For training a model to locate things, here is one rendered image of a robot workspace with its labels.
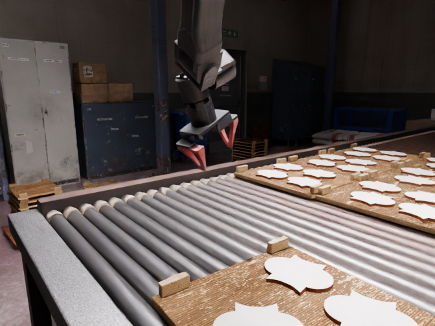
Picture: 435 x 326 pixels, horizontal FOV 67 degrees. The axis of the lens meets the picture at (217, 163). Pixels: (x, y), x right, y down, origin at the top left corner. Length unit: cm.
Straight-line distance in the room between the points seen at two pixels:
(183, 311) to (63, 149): 443
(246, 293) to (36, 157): 439
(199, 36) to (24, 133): 434
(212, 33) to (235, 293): 45
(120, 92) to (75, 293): 467
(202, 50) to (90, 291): 49
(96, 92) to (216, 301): 471
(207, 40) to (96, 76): 463
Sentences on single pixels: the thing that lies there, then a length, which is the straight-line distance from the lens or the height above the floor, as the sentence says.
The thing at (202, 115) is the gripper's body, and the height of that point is 124.
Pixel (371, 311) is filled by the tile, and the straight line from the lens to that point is 63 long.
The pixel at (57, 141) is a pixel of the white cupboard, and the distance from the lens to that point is 489.
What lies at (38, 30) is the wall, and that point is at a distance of 544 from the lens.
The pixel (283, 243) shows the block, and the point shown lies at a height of 95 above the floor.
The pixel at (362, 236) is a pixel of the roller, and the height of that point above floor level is 91.
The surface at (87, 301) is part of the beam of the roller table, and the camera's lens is 69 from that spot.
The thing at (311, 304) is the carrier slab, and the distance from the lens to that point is 63.
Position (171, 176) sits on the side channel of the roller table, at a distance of 134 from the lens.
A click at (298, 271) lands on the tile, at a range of 69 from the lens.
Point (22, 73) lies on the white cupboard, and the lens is 477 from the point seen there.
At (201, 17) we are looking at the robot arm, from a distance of 51.
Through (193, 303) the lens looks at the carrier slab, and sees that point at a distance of 61.
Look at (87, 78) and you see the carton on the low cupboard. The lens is 511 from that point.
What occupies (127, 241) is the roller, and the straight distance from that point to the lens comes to 88.
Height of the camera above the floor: 129
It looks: 13 degrees down
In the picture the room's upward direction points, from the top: straight up
